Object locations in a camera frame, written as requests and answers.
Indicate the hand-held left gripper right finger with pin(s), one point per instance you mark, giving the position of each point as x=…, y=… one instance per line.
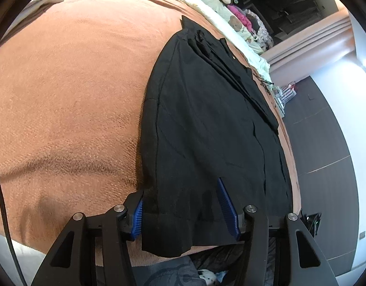
x=227, y=211

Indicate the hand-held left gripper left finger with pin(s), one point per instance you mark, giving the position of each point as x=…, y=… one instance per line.
x=137, y=217

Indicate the black jacket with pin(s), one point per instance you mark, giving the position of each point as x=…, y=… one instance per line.
x=206, y=143

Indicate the pile of floral clothes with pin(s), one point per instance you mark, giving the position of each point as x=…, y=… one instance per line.
x=260, y=32

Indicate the hanging dark clothes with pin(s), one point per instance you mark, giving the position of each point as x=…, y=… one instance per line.
x=290, y=15

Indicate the bed with brown cover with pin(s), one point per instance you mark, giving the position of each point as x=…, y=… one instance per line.
x=66, y=110

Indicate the white quilt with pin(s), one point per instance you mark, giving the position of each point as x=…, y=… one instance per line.
x=254, y=56

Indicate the bear print cover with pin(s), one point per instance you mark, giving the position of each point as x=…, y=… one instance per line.
x=251, y=40

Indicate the pink curtain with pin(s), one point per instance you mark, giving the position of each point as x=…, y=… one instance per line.
x=313, y=44

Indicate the pink cloth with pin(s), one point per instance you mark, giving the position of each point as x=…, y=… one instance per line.
x=239, y=15

